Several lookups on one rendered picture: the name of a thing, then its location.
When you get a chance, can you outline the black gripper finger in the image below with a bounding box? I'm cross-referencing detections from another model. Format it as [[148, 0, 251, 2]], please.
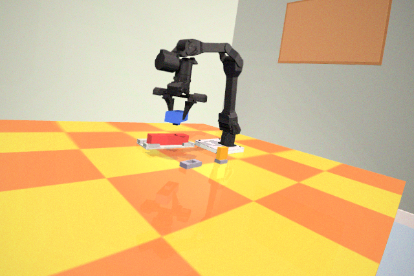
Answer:
[[162, 97, 175, 111], [182, 101, 197, 120]]

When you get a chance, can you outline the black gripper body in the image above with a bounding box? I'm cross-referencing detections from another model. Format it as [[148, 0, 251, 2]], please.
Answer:
[[153, 74, 207, 103]]

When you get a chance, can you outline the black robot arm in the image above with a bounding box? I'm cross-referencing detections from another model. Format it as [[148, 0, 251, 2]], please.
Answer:
[[155, 39, 243, 147]]

